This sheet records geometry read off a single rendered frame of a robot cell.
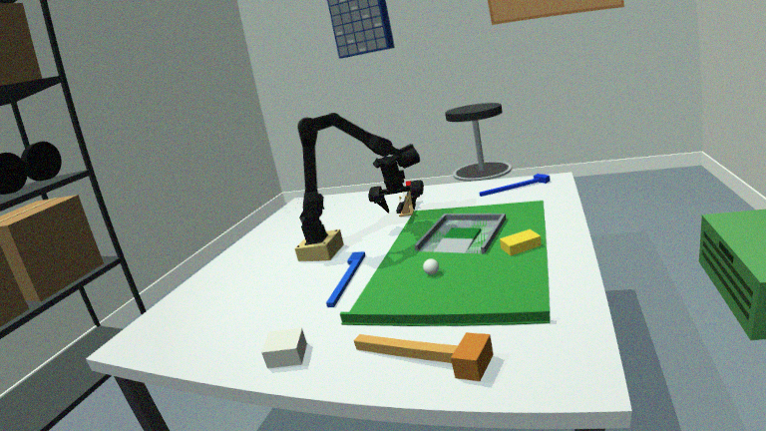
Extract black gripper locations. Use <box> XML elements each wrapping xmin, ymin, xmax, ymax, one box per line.
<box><xmin>368</xmin><ymin>171</ymin><xmax>424</xmax><ymax>213</ymax></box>

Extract white golf ball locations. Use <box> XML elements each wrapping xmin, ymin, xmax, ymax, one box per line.
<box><xmin>424</xmin><ymin>258</ymin><xmax>439</xmax><ymax>275</ymax></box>

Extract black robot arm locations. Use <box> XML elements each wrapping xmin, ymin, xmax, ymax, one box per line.
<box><xmin>298</xmin><ymin>113</ymin><xmax>420</xmax><ymax>245</ymax></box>

